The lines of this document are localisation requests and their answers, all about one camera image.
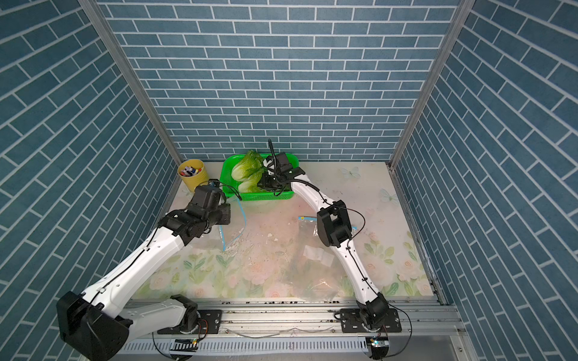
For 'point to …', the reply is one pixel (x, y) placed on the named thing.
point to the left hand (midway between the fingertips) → (231, 209)
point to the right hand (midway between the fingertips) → (260, 185)
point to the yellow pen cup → (192, 171)
